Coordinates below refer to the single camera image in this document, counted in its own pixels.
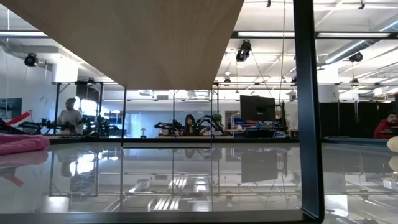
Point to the green potted plant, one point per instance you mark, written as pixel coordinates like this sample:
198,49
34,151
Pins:
217,118

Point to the silver ventilation duct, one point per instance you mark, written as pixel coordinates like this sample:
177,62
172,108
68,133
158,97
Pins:
357,46

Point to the red bar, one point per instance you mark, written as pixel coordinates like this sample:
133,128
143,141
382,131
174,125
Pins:
19,118

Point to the black computer monitor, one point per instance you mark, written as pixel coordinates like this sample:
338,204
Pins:
257,108

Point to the black table edge rail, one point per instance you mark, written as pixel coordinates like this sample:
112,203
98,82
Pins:
248,140

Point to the person in red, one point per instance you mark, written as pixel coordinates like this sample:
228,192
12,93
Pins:
385,127

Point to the black ceiling camera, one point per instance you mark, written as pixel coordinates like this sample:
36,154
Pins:
356,57
243,51
30,59

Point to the black partition curtain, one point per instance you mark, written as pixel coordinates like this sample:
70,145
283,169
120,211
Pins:
348,119

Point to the black metal station frame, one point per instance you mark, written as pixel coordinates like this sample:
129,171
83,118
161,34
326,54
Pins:
56,105

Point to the wooden shelf with black frame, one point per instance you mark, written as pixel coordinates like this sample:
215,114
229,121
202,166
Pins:
140,40

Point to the cream ceramic mug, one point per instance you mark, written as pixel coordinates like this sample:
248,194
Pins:
393,144

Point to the pink cloth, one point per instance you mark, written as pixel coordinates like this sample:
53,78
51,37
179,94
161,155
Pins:
18,143

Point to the black background robot arm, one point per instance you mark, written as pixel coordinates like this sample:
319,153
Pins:
209,122
168,125

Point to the standing person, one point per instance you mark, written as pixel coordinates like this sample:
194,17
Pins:
71,118

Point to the dark wall picture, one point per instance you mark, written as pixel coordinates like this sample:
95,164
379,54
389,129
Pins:
11,109

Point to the long ceiling light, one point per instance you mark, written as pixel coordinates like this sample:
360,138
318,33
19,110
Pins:
353,35
264,34

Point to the seated person with robot arms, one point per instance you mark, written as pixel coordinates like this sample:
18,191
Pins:
190,126

